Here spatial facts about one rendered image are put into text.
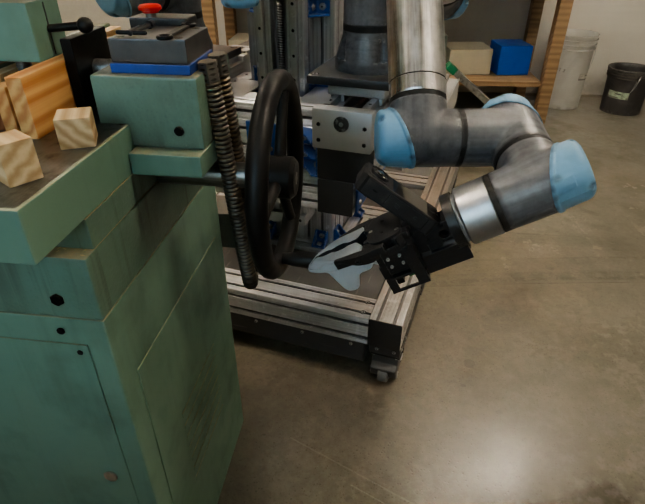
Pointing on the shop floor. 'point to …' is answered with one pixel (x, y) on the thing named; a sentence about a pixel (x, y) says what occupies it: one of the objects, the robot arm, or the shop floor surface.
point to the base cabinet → (121, 386)
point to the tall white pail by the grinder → (573, 68)
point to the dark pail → (626, 88)
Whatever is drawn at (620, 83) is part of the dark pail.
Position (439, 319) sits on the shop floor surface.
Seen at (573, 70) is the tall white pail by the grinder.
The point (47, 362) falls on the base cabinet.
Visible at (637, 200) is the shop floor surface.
